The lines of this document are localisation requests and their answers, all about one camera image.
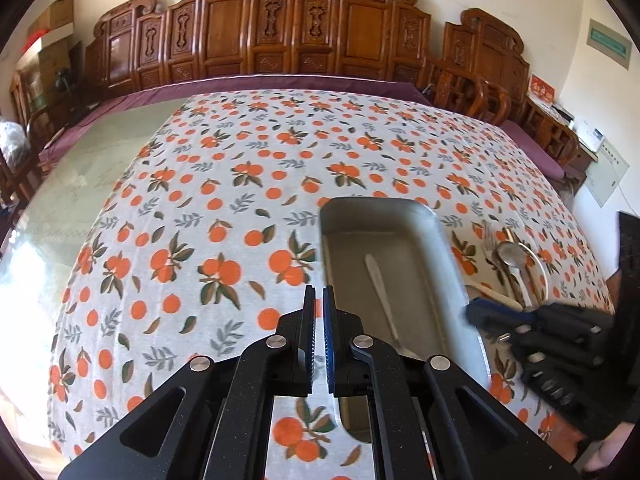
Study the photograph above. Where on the long purple seat cushion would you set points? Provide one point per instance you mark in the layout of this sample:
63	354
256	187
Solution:
250	83

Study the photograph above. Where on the metal table knife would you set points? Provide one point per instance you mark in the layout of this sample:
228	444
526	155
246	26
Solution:
382	290

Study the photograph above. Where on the metal fork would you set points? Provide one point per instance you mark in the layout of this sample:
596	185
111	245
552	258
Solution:
492	247

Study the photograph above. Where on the wooden stick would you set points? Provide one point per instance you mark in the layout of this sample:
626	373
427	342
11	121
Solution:
492	294

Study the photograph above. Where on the brown cardboard box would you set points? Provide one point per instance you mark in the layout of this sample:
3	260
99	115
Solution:
52	15
52	62

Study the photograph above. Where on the green wall sign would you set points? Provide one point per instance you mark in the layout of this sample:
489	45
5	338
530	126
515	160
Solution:
609	42

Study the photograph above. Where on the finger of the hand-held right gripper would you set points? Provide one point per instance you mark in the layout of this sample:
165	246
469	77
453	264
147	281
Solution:
565	355
492	310

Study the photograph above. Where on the wooden side table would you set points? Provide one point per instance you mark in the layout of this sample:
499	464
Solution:
555	130

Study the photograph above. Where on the orange print tablecloth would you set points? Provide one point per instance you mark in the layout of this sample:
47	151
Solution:
225	185

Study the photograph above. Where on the short purple seat cushion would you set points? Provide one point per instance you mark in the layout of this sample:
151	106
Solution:
535	150

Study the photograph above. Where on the grey metal tray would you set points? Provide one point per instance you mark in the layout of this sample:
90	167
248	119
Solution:
425	270

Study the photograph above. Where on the white plastic spoon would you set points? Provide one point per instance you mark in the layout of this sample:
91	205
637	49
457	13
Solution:
522	285

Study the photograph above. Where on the red card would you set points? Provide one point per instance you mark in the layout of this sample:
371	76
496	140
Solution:
542	90

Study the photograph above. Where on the wooden side cabinet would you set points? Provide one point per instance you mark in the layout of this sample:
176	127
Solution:
50	105

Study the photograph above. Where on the long carved wooden sofa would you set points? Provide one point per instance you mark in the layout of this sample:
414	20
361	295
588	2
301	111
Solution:
300	25

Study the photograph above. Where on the person's right hand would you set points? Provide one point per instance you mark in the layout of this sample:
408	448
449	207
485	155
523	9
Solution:
615	452

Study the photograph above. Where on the clear plastic bag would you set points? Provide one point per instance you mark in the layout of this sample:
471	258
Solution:
11	142

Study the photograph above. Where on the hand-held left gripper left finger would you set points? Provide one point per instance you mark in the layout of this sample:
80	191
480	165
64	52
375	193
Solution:
306	350

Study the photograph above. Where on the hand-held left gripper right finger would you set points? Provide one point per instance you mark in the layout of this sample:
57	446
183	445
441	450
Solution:
328	340

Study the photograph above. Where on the metal spoon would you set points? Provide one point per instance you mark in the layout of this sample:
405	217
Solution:
511	255

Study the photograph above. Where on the wooden chair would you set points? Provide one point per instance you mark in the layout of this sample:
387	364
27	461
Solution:
15	180

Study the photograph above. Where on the white wall panel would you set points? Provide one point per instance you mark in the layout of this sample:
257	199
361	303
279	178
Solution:
607	172

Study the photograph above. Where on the short carved wooden sofa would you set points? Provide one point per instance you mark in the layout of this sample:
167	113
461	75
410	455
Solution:
480	55

